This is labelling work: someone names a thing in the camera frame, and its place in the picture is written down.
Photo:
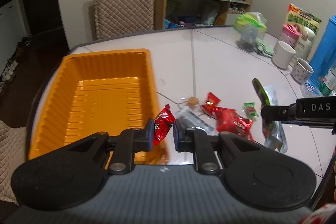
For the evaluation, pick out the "silver green snack pouch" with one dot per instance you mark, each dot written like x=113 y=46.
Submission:
x=271 y=127

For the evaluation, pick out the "green label bottle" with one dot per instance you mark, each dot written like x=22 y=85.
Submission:
x=327 y=84

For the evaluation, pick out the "small green candy packet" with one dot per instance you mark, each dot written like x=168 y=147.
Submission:
x=250 y=110

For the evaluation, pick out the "green white snack box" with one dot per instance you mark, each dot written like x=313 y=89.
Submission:
x=300 y=18

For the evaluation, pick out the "round caramel candy clear wrapper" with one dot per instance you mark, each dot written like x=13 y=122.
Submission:
x=191 y=102

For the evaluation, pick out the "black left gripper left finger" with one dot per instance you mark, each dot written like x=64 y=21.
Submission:
x=75 y=173

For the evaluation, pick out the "beige quilted chair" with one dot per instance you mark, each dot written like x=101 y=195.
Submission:
x=12 y=155
x=121 y=17

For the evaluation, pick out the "clear black snack bar packet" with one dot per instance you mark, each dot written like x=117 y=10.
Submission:
x=189 y=120

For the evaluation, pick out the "green tissue pack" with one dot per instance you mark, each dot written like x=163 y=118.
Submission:
x=252 y=21

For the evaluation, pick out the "red candy wrapper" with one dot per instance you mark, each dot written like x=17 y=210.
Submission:
x=162 y=124

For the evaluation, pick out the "black phone stand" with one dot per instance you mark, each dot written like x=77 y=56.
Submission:
x=247 y=38

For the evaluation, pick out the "white cabinet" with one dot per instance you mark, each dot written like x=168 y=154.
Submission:
x=12 y=28

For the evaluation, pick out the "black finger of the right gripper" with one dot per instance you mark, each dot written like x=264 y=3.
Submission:
x=285 y=114

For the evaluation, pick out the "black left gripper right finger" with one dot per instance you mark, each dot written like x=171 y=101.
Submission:
x=252 y=173

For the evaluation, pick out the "wooden shelf unit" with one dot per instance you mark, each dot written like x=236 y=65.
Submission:
x=191 y=13

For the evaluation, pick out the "green cloth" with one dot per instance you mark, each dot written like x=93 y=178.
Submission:
x=262 y=48

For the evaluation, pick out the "large red snack packet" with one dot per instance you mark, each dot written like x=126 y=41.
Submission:
x=228 y=120

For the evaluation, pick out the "beige quilted near chair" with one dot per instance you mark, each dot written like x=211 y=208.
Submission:
x=12 y=155

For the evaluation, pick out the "pink lidded cup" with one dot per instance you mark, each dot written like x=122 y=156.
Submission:
x=289 y=34

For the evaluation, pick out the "shoes on floor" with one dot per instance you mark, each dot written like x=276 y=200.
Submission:
x=12 y=62

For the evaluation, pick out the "dotted white mug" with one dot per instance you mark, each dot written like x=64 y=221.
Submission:
x=301 y=71

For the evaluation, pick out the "orange plastic tray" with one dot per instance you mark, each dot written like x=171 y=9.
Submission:
x=104 y=91

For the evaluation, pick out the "white lotion bottle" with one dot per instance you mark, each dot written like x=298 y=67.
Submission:
x=304 y=43

